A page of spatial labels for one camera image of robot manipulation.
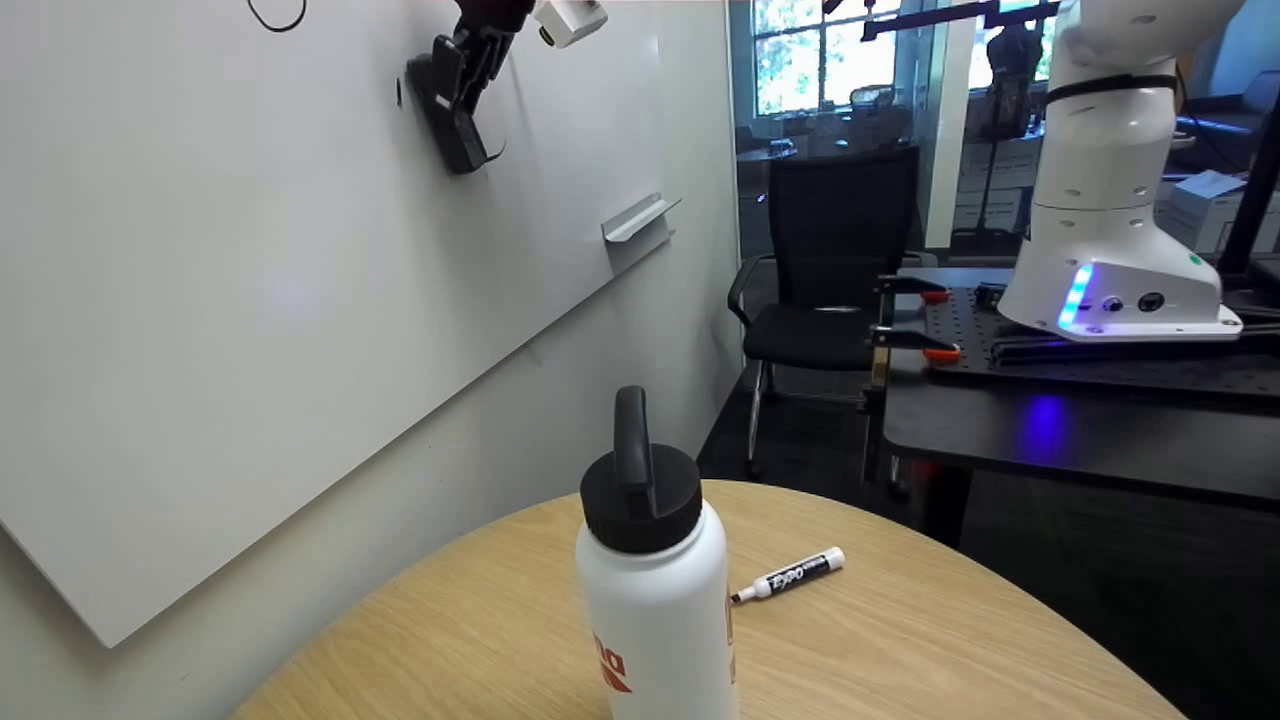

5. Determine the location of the black white marker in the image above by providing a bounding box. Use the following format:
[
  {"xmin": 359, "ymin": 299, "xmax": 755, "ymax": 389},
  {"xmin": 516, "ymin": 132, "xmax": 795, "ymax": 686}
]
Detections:
[{"xmin": 732, "ymin": 546, "xmax": 847, "ymax": 606}]

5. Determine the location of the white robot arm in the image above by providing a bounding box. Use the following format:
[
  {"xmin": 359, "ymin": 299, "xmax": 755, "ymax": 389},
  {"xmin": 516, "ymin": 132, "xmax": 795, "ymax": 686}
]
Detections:
[{"xmin": 745, "ymin": 0, "xmax": 1244, "ymax": 357}]

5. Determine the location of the round wooden table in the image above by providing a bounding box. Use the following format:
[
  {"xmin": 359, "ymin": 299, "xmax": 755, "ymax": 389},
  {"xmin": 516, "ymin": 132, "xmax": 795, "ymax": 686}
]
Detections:
[{"xmin": 233, "ymin": 481, "xmax": 1182, "ymax": 720}]

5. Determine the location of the black whiteboard eraser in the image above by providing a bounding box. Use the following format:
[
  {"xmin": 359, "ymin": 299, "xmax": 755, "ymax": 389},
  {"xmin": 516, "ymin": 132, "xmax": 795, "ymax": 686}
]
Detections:
[{"xmin": 406, "ymin": 47, "xmax": 497, "ymax": 175}]

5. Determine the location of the white whiteboard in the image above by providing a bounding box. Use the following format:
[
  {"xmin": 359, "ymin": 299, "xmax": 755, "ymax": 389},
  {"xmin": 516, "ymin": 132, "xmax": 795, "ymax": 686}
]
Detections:
[{"xmin": 0, "ymin": 0, "xmax": 729, "ymax": 647}]

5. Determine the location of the orange handled clamp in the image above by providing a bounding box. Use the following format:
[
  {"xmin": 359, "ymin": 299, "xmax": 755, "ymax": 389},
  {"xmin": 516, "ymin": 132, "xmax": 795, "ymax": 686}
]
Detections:
[{"xmin": 874, "ymin": 334, "xmax": 962, "ymax": 378}]

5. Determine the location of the white water bottle black cap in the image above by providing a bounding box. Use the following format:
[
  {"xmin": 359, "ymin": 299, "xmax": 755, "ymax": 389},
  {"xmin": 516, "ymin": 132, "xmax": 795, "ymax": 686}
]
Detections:
[{"xmin": 576, "ymin": 385, "xmax": 740, "ymax": 720}]

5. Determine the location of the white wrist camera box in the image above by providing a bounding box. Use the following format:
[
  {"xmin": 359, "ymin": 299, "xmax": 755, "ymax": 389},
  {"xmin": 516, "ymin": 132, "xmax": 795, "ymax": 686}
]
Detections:
[{"xmin": 538, "ymin": 0, "xmax": 610, "ymax": 47}]

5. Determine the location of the aluminium whiteboard tray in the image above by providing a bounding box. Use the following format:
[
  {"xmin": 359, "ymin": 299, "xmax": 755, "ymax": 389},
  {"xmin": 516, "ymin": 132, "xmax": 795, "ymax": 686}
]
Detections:
[{"xmin": 601, "ymin": 197, "xmax": 673, "ymax": 250}]

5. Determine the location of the black office chair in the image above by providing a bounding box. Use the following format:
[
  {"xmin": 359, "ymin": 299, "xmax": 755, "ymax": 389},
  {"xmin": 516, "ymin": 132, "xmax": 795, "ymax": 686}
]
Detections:
[{"xmin": 729, "ymin": 144, "xmax": 918, "ymax": 464}]

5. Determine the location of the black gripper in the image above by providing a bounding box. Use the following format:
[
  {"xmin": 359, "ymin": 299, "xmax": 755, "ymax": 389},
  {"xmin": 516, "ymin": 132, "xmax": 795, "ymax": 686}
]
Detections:
[{"xmin": 451, "ymin": 0, "xmax": 538, "ymax": 75}]

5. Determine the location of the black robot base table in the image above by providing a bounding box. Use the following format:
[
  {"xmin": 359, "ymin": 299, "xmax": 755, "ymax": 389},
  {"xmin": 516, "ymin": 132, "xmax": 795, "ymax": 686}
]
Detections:
[{"xmin": 886, "ymin": 268, "xmax": 1280, "ymax": 507}]

